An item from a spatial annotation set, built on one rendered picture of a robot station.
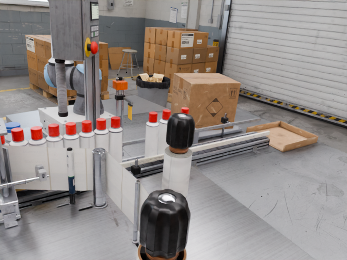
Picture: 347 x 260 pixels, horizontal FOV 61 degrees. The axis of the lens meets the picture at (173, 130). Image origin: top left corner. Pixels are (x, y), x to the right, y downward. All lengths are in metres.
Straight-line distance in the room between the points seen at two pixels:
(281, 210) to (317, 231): 0.13
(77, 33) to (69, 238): 0.58
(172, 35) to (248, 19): 1.58
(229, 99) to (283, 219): 0.77
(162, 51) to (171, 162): 4.25
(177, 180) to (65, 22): 0.57
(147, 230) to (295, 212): 0.76
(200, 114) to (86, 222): 0.91
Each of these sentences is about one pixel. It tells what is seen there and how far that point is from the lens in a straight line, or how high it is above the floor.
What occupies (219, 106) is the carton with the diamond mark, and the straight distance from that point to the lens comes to 1.62.
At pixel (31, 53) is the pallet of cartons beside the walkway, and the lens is 5.28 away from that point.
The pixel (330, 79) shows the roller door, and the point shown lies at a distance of 5.16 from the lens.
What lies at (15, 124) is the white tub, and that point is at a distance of 1.56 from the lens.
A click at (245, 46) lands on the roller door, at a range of 5.80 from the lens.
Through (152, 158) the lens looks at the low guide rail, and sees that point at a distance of 1.16.
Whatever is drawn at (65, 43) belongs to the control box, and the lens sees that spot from 0.98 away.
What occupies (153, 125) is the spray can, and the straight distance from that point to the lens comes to 1.12.
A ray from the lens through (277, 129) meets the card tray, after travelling 1.89.
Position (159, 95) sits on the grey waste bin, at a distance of 3.71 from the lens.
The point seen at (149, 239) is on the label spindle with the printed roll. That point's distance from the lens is 0.49.
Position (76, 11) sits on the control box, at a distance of 0.96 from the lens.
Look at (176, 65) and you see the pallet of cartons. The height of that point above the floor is 0.64.
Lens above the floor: 1.46
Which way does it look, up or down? 22 degrees down
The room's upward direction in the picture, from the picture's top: 5 degrees clockwise
